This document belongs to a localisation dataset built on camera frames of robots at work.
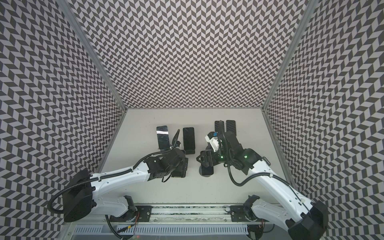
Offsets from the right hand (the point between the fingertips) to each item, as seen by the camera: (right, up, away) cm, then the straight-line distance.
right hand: (203, 163), depth 71 cm
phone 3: (-11, -5, +4) cm, 13 cm away
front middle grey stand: (-1, -11, +18) cm, 21 cm away
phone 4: (+12, +16, +34) cm, 39 cm away
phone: (-25, +12, +20) cm, 34 cm away
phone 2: (-8, +9, +15) cm, 19 cm away
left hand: (-12, -2, +11) cm, 16 cm away
